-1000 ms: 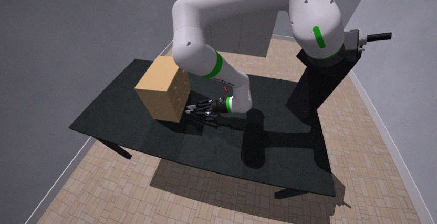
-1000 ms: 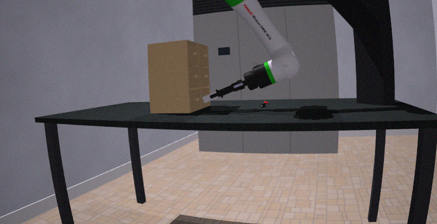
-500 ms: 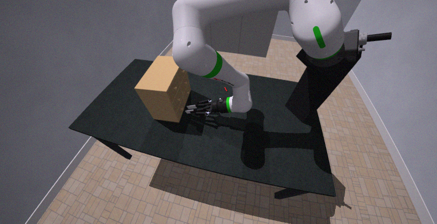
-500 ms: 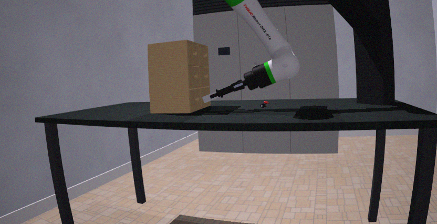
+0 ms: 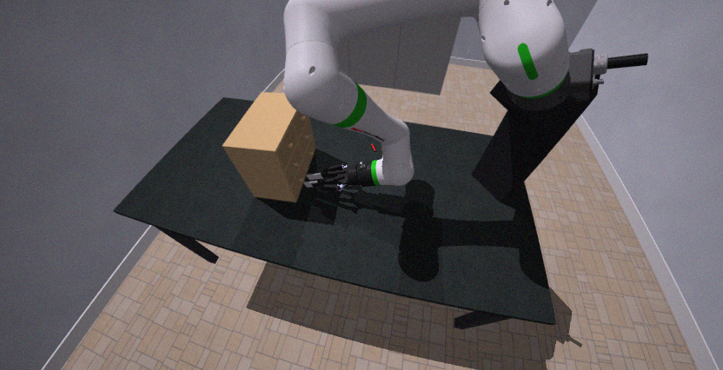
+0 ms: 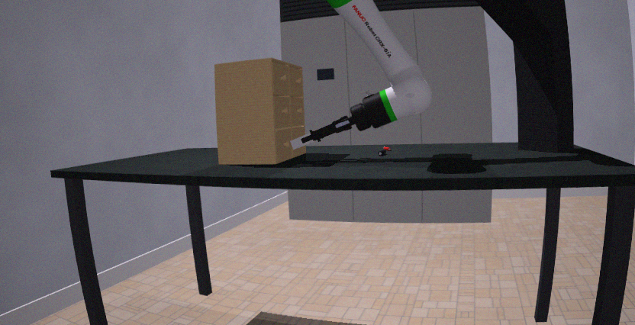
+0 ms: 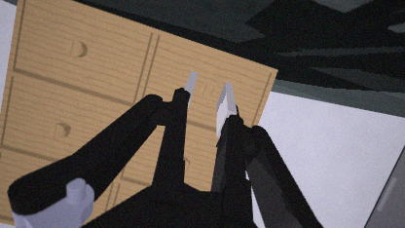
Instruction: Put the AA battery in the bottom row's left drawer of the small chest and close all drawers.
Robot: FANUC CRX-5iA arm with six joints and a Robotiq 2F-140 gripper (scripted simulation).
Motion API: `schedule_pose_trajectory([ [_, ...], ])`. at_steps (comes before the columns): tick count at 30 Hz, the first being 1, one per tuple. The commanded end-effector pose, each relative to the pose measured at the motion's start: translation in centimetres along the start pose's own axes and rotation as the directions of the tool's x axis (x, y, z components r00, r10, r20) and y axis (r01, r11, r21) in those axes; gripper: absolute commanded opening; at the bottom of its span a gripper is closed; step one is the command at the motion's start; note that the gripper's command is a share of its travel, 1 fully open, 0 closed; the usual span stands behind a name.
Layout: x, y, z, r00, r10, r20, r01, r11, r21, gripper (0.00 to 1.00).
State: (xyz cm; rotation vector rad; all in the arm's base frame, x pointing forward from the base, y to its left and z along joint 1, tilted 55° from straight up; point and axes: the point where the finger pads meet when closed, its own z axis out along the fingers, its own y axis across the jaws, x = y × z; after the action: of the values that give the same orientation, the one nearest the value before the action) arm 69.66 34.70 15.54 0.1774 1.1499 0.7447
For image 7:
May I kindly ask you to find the small brown chest of drawers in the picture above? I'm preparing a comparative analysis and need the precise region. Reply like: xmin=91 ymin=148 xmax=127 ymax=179
xmin=0 ymin=0 xmax=278 ymax=210

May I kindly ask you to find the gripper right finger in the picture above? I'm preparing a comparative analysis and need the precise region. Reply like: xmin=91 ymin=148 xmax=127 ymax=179
xmin=210 ymin=82 xmax=324 ymax=228

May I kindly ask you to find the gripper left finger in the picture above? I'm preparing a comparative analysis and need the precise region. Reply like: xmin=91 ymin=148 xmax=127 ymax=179
xmin=7 ymin=71 xmax=199 ymax=228

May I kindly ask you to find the wooden drawer front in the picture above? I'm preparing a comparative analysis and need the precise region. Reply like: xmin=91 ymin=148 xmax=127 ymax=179
xmin=17 ymin=0 xmax=153 ymax=103
xmin=144 ymin=36 xmax=271 ymax=128
xmin=4 ymin=77 xmax=127 ymax=160
xmin=123 ymin=126 xmax=219 ymax=191
xmin=0 ymin=153 xmax=114 ymax=224
xmin=115 ymin=184 xmax=142 ymax=206

